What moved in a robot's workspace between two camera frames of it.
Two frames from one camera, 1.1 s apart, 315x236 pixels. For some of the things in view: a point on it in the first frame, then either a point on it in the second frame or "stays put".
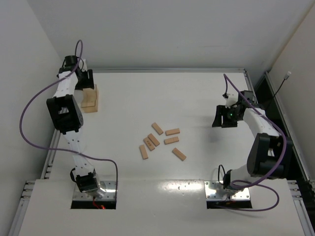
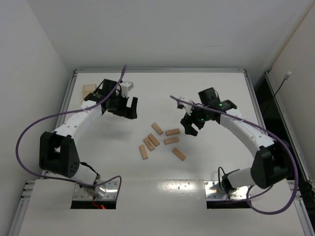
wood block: (157, 128) stays put
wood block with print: (147, 141) stays put
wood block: (172, 132) stays put
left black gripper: (87, 79) to (122, 108)
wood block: (143, 151) stays put
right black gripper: (222, 116) to (193, 120)
